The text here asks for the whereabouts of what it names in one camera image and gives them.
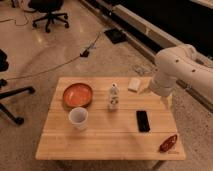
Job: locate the black office chair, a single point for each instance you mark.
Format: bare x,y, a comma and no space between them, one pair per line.
50,8

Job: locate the white rectangular box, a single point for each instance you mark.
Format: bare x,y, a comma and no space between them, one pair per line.
134,84

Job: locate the black floor mat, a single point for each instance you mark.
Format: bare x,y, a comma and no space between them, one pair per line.
115,35

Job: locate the black smartphone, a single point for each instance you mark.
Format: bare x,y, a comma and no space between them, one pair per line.
142,121

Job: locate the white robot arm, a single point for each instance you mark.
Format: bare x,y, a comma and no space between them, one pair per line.
178,63

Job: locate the small white bottle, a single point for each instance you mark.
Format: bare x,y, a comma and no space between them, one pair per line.
113,97

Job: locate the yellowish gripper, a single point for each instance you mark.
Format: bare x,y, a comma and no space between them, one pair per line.
165,101

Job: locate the orange bowl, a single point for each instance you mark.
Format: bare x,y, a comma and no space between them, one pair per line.
78,95

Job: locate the wooden table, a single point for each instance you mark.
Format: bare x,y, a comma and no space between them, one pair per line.
110,134

